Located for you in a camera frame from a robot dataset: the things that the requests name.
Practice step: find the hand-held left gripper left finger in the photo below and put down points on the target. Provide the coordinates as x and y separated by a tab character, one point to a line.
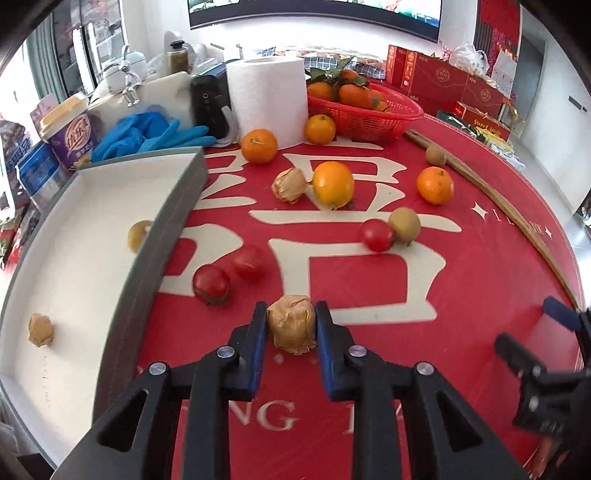
259	364

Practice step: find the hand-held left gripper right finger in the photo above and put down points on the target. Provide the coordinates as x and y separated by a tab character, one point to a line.
324	355

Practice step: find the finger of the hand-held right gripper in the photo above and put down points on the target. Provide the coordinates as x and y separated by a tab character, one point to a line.
556	308
517	353

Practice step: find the tan husked groundcherry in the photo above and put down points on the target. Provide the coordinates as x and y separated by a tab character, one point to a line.
291	323
40	329
288	184

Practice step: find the red tomato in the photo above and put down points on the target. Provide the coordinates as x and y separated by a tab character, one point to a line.
211	282
249	262
377	234

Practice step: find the brown kiwi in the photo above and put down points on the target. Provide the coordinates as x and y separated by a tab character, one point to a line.
435	155
405	224

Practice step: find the large yellow orange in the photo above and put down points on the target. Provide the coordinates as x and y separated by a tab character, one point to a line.
333	183

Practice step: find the orange tangerine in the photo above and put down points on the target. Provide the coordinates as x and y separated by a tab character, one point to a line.
259	146
435	185
320	129

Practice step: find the grey tray with white inside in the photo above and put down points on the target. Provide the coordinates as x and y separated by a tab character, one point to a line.
92	277

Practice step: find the red printed tablecloth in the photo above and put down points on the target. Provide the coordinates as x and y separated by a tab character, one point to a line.
461	300

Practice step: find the long wooden stick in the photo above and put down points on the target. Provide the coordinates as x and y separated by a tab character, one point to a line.
489	184

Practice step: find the small yellow-brown fruit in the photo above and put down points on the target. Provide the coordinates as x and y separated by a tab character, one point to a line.
137	236

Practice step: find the red gift box gold print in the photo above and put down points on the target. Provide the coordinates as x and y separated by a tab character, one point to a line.
482	122

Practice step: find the red plastic basket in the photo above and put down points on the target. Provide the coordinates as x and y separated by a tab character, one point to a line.
369	122

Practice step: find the pair of blue rubber gloves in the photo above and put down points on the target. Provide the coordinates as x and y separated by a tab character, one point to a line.
138	136

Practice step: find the pile of leafy tangerines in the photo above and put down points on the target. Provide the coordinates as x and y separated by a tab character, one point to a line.
355	94

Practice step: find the black electronic device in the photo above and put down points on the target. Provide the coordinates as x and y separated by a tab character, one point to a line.
207	106

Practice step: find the clear plastic bag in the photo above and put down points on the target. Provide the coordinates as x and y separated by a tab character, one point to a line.
468	57

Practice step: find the white paper towel roll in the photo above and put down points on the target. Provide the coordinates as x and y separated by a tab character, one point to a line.
268	92

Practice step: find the purple drink cup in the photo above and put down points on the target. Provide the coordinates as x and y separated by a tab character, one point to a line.
74	143

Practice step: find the blue tin can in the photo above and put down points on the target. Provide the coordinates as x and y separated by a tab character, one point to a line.
37	175

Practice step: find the plaid cloth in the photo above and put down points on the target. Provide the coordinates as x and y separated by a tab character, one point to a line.
323	57

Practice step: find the dark glass bottle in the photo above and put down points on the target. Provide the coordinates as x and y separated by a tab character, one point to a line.
179	57

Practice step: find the glass door cabinet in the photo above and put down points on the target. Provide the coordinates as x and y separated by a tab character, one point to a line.
74	41

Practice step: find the red wall hanging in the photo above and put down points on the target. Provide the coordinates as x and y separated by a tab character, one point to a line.
498	18

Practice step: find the wall television screen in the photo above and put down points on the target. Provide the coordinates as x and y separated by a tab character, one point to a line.
314	14

